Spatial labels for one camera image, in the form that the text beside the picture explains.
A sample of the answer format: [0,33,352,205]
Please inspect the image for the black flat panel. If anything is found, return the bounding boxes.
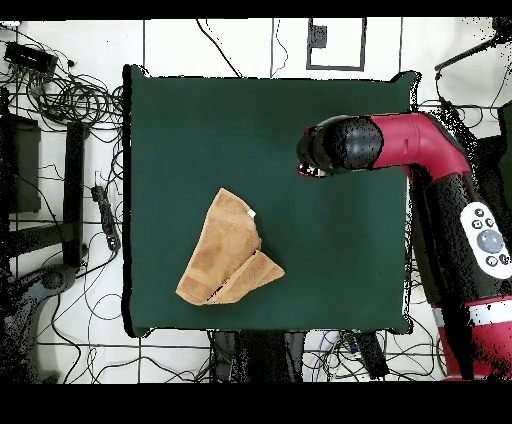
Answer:
[0,113,42,215]

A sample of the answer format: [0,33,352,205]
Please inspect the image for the dark green table cloth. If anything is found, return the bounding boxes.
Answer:
[122,63,421,336]

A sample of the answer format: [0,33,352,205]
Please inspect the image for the tan terry towel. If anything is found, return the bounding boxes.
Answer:
[175,187,286,307]

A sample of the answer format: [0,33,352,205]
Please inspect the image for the dark grey square plate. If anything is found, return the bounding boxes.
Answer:
[307,24,328,49]

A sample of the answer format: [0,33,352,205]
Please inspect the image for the black oblong box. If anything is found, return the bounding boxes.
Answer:
[355,331,390,380]

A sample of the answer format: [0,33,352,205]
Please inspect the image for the black pole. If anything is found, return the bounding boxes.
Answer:
[434,17,512,73]

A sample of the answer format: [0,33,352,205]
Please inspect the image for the black power strip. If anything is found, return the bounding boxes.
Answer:
[90,184,122,252]

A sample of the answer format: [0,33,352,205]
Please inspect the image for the black tripod base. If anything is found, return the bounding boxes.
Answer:
[7,263,79,309]

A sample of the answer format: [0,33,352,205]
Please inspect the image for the black electronics box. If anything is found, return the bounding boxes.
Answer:
[3,40,59,77]

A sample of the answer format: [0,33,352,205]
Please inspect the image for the black stand frame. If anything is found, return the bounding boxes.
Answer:
[3,121,87,268]

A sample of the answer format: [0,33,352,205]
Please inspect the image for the tangled black cable bundle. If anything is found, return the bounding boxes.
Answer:
[23,67,125,133]

